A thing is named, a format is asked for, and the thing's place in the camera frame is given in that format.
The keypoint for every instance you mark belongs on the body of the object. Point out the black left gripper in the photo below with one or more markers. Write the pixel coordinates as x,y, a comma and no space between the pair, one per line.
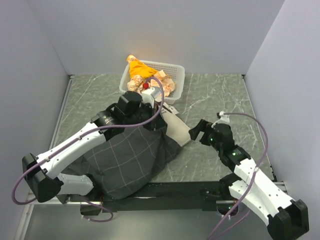
148,107

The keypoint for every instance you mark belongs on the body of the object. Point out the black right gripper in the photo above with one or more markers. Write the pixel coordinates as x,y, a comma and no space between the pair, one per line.
202,126

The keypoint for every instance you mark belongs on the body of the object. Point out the cream pillow with bear print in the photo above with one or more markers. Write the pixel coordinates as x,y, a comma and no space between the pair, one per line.
176,128

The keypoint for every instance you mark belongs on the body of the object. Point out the dark grey checked pillowcase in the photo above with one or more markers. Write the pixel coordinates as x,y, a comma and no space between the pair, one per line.
128,161

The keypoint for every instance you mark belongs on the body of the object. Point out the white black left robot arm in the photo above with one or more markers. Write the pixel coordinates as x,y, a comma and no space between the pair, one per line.
43,173

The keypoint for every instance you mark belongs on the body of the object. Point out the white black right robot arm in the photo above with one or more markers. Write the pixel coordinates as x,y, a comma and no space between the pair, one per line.
284,217

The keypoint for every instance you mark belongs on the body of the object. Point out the crumpled orange white paper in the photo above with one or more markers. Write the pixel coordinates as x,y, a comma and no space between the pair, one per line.
139,84

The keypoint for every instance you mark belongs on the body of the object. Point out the yellow cloth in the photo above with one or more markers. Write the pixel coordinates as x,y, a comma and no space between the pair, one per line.
138,68

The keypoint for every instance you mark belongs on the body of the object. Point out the white plastic basket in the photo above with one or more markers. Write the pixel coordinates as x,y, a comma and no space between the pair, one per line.
176,72

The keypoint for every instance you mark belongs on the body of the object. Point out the black base beam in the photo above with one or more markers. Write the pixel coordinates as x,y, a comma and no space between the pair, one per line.
203,195

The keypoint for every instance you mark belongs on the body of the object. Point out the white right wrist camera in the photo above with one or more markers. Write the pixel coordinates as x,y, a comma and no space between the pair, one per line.
222,118

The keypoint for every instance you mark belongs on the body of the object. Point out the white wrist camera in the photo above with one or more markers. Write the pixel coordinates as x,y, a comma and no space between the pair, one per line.
150,95
222,118

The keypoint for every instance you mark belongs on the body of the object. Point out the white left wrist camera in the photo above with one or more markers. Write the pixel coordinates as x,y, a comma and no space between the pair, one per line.
150,95

